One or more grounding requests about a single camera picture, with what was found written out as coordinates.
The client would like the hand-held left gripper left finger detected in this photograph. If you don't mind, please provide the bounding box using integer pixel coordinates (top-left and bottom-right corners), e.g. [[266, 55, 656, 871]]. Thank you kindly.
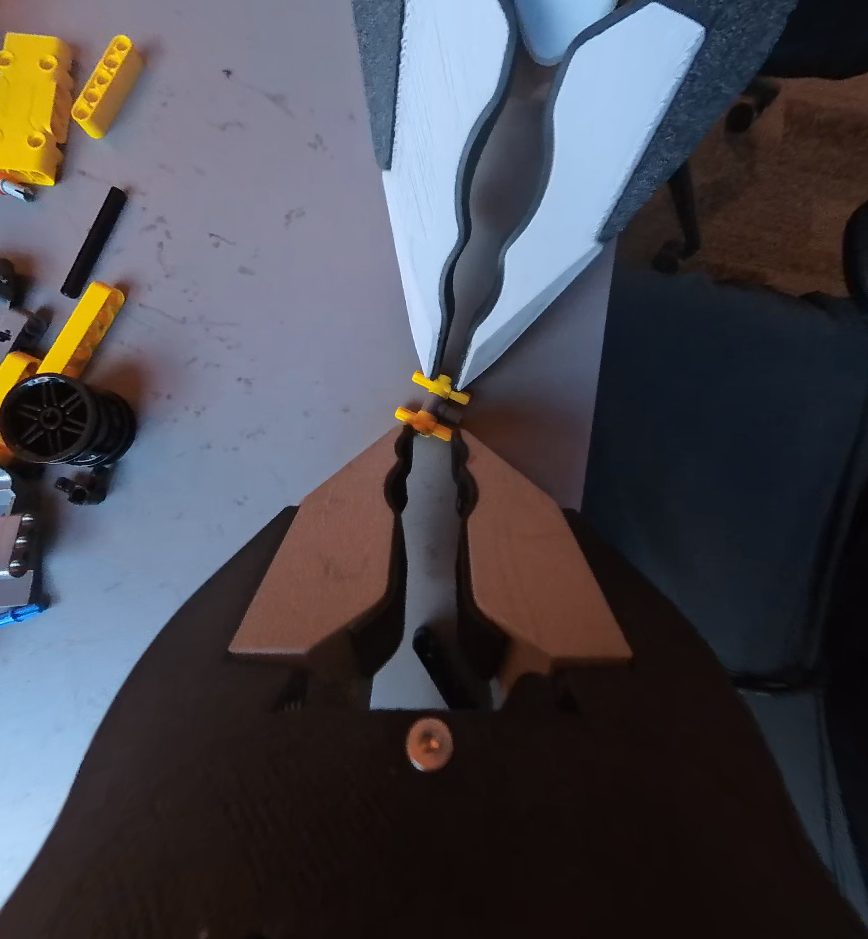
[[227, 425, 410, 679]]

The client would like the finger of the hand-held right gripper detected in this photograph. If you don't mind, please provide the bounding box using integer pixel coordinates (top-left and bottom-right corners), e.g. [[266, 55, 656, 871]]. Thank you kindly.
[[456, 1, 706, 390], [382, 0, 518, 379]]

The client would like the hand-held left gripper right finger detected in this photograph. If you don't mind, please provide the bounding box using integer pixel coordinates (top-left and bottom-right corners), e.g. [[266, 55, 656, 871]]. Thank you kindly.
[[452, 428, 634, 695]]

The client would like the grey desk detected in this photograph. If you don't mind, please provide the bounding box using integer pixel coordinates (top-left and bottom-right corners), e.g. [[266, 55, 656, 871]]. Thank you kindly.
[[0, 0, 618, 933]]

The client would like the black chair base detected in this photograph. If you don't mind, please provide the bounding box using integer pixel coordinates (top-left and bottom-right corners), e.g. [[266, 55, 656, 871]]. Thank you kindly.
[[648, 72, 784, 274]]

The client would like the black spoked wheel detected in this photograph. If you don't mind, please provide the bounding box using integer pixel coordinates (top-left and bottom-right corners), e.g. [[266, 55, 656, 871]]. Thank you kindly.
[[0, 373, 138, 468]]

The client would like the short yellow holed beam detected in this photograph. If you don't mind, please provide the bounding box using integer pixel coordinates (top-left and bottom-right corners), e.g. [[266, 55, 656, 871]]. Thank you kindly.
[[70, 34, 146, 141]]

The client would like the long yellow holed beam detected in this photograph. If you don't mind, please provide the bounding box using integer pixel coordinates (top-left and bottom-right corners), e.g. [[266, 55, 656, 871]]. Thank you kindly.
[[36, 280, 127, 380]]

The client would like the black axle rod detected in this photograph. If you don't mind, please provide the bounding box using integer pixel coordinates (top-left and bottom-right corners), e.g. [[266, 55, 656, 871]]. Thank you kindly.
[[60, 185, 129, 299]]

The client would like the pile of building brick parts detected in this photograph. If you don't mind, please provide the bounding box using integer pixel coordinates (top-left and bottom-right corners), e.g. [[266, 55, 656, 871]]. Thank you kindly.
[[0, 253, 138, 632]]

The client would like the yellow studded block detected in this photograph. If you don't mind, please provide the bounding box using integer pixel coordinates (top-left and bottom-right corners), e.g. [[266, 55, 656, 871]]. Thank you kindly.
[[0, 31, 76, 201]]

